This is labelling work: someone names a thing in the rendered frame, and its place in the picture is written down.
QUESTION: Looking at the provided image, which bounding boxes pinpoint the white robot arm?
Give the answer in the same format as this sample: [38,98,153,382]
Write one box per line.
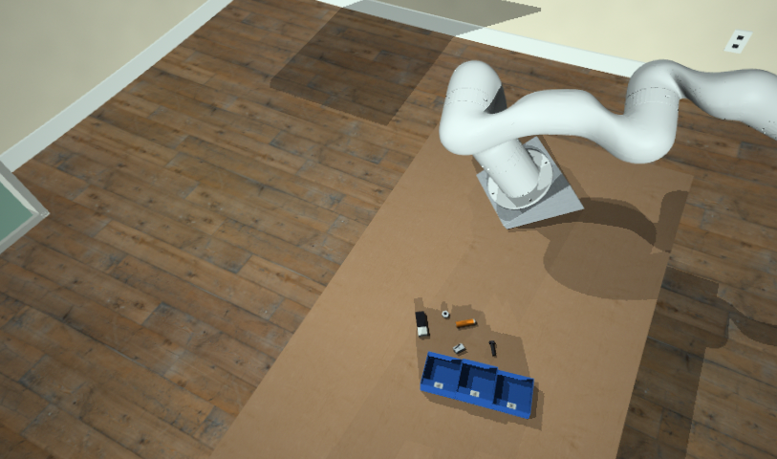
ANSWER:
[439,59,777,209]

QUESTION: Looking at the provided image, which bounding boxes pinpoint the blue open-top bin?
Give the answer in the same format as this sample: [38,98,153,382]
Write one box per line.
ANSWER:
[421,351,533,419]

